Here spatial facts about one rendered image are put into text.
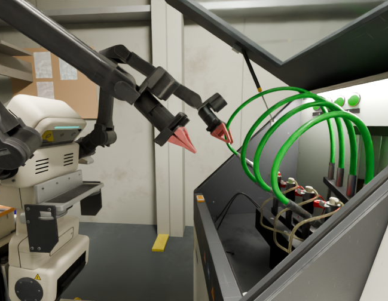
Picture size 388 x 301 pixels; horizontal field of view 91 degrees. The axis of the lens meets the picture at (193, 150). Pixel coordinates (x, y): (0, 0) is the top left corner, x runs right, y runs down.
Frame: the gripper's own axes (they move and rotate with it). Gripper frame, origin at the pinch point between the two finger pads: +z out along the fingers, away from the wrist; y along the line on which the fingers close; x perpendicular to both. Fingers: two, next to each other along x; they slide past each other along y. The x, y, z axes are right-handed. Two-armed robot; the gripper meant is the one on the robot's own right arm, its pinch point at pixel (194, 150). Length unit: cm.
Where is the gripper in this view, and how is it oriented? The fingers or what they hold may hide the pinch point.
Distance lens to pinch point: 51.1
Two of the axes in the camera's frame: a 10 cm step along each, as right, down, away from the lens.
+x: 1.6, -1.4, 9.8
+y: 6.9, -7.0, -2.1
